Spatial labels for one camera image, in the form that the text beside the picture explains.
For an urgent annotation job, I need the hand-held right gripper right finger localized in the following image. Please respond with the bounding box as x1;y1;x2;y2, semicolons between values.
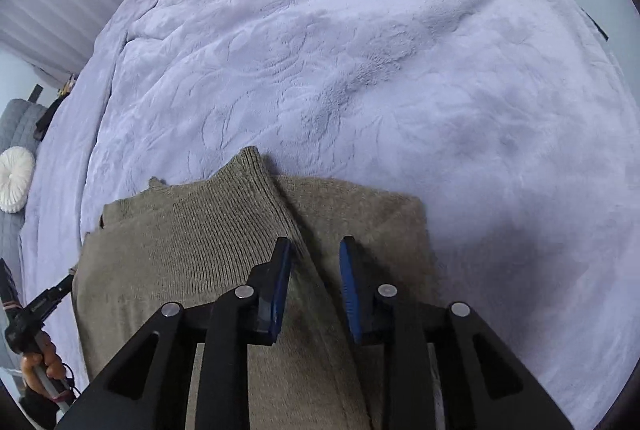
339;236;576;430

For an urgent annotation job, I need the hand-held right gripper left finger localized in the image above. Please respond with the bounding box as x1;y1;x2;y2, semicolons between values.
55;236;293;430

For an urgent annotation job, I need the round white pleated cushion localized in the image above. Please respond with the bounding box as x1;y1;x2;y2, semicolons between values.
0;147;36;214

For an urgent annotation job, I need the olive knitted sweater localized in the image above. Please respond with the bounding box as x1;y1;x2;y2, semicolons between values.
71;146;442;430

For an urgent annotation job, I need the lavender plush blanket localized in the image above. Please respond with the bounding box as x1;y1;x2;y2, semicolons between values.
20;0;638;430

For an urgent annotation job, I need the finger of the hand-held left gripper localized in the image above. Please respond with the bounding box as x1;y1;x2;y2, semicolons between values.
29;274;77;319

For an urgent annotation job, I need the grey quilted sofa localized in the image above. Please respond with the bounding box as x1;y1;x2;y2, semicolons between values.
0;98;49;361

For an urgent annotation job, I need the person's left hand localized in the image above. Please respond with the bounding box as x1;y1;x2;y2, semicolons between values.
21;331;68;383

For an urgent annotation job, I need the person's left forearm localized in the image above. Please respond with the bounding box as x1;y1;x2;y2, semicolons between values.
19;382;63;430

